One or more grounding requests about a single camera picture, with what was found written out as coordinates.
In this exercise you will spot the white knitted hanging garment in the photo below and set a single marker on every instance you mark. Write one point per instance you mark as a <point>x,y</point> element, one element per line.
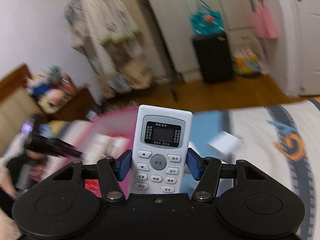
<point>106,24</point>

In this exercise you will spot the white wardrobe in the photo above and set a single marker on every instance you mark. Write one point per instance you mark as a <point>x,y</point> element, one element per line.
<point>182,21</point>

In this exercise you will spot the teal handbag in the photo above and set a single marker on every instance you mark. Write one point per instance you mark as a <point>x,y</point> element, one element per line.
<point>205,21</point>

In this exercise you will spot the white TCL remote control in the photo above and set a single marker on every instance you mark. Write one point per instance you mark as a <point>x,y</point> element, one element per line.
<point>159,150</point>

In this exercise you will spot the wooden nightstand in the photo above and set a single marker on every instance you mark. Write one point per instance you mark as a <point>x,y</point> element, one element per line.
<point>71,107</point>

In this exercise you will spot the brown paper bag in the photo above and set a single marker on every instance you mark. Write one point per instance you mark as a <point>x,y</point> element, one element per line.
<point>137,73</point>

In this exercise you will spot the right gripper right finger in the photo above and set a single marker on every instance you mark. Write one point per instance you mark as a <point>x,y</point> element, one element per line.
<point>207,172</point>

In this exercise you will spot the white square charger plug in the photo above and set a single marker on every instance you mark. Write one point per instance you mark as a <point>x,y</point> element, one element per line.
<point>223,146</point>

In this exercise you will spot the pink hanging bag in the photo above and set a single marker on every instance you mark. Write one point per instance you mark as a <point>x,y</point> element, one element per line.
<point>263,23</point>

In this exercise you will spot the black suitcase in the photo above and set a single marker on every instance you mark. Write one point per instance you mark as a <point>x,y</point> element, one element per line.
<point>214,58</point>

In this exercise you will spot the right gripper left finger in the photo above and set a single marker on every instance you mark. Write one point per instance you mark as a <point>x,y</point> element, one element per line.
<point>110,172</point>

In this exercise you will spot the colourful gift bag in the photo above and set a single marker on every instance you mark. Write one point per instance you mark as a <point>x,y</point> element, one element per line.
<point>245,61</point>

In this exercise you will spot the black clothes rack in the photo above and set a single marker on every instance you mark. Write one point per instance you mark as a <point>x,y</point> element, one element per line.
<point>174,77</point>

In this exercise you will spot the pink cardboard box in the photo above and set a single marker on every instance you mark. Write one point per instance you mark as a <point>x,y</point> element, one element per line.
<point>107,135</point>

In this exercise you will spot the white door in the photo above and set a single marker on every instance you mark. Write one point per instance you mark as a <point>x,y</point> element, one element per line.
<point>301,30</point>

